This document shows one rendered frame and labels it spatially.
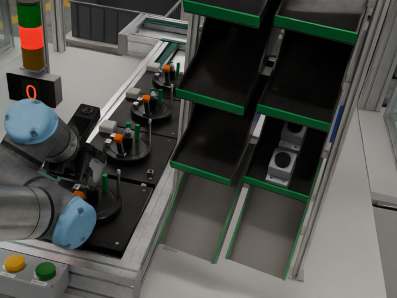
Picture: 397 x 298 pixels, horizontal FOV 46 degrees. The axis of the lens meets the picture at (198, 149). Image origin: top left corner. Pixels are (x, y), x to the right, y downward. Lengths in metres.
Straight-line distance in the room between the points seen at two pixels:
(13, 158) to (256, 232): 0.54
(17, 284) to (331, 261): 0.77
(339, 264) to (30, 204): 0.88
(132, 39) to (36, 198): 1.64
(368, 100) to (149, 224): 1.25
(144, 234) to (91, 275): 0.16
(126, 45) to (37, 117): 1.52
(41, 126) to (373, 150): 1.34
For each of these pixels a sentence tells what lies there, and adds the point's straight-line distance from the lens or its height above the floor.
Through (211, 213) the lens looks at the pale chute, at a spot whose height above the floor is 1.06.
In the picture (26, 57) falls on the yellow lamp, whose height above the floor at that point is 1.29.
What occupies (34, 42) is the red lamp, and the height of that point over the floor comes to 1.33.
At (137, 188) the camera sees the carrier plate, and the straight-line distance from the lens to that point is 1.24.
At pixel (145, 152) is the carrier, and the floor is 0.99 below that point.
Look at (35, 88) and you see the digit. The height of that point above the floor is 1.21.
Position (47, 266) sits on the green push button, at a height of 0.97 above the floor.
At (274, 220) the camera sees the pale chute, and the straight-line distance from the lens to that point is 1.05.
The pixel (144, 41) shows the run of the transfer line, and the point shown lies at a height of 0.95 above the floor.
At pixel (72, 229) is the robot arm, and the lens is 0.70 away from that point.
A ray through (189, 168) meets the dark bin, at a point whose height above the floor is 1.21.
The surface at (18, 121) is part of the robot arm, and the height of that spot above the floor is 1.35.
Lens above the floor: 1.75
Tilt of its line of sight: 33 degrees down
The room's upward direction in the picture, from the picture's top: 7 degrees clockwise
